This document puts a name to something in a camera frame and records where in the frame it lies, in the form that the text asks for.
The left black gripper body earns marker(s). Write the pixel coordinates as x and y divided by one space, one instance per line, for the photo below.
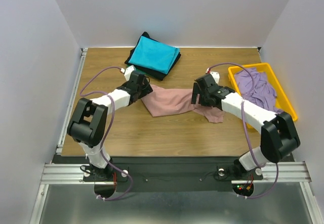
145 90

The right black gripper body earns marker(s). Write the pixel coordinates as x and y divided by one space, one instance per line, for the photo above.
200 95

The pink t shirt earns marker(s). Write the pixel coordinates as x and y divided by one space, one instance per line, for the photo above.
165 102

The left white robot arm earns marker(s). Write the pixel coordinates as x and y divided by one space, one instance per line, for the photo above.
92 120

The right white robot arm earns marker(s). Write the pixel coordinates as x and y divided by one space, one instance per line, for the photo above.
278 133

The folded green t shirt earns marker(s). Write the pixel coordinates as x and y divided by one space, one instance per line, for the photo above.
145 73

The folded black t shirt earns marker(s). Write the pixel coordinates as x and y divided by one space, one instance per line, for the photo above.
157 75

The folded cyan t shirt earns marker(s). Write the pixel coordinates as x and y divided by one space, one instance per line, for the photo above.
154 55

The purple t shirt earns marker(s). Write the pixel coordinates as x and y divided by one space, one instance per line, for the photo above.
263 94

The yellow plastic tray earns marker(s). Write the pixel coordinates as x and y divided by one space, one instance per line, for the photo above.
282 100

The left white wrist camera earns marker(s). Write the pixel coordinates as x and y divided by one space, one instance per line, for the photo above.
129 71

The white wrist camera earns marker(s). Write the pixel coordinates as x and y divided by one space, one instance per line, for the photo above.
129 71
215 75

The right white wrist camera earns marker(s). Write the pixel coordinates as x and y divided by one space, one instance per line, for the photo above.
215 75

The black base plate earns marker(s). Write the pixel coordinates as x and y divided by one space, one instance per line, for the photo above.
171 174

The left aluminium rail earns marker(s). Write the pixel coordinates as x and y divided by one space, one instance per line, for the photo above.
62 135

